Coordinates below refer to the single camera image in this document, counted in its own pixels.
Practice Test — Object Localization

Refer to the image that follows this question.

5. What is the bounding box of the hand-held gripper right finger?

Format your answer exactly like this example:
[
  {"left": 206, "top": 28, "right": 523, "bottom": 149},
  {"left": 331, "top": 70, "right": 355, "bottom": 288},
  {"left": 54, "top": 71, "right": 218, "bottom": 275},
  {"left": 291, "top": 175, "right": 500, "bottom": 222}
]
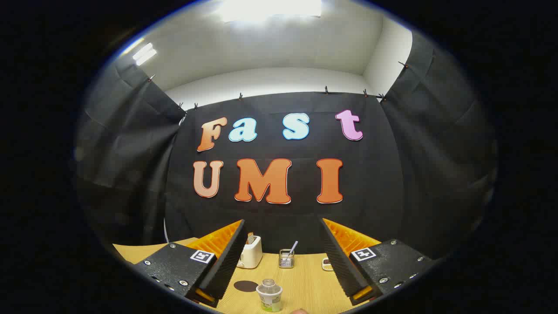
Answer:
[{"left": 320, "top": 218, "right": 436, "bottom": 307}]

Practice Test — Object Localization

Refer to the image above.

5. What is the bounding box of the small ceiling light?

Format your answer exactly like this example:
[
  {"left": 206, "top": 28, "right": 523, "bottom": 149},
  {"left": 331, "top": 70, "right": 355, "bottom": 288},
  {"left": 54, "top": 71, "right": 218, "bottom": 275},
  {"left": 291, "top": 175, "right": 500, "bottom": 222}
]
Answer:
[{"left": 132, "top": 42, "right": 157, "bottom": 66}]

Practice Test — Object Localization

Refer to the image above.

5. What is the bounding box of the wooden table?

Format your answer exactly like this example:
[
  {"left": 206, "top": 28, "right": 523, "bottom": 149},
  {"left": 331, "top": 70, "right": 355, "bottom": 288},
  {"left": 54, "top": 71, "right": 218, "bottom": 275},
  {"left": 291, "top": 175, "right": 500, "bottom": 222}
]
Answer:
[{"left": 112, "top": 237, "right": 364, "bottom": 314}]

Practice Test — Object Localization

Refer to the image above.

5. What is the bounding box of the cream toaster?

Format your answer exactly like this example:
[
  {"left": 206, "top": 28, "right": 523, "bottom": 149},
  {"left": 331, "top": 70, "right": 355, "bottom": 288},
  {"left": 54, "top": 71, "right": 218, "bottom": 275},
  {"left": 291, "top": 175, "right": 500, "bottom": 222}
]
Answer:
[{"left": 237, "top": 235, "right": 263, "bottom": 269}]

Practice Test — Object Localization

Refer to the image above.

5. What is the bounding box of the black backdrop cloth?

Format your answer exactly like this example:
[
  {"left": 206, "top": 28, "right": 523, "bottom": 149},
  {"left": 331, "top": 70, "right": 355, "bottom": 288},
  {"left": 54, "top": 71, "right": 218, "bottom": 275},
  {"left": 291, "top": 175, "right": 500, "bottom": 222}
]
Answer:
[{"left": 74, "top": 31, "right": 497, "bottom": 262}]

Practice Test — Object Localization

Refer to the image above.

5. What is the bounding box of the clear juice bottle white label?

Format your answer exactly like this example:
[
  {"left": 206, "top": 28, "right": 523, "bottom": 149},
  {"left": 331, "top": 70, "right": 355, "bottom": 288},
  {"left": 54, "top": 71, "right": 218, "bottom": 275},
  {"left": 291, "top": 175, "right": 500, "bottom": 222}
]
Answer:
[{"left": 256, "top": 278, "right": 283, "bottom": 312}]

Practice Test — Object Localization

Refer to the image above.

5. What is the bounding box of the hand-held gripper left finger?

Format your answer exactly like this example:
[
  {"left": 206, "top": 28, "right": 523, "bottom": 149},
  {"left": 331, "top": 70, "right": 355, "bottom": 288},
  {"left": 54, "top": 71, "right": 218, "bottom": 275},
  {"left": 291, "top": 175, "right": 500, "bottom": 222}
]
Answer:
[{"left": 131, "top": 219, "right": 249, "bottom": 308}]

